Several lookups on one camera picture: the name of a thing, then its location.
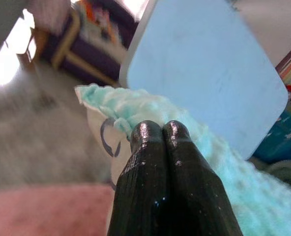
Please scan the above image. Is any light blue child chair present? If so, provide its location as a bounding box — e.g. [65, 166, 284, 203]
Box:
[118, 0, 289, 161]

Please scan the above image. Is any purple armchair with beige trim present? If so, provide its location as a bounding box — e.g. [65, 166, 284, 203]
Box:
[34, 0, 146, 87]

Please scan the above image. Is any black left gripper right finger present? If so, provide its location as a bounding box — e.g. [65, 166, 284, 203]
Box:
[161, 120, 242, 236]

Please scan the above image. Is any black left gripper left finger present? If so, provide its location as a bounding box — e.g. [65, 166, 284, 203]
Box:
[107, 120, 170, 236]

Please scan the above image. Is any colourful clothes pile on armchair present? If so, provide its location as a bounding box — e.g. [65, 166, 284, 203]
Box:
[78, 0, 127, 48]

